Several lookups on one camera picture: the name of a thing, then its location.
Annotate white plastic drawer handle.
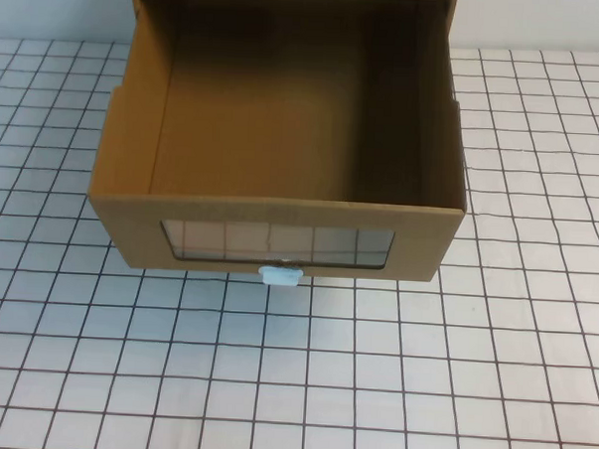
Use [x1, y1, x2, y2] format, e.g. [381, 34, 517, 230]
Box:
[257, 264, 303, 289]

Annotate cardboard drawer with window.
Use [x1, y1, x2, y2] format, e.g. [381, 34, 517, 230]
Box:
[83, 0, 477, 286]

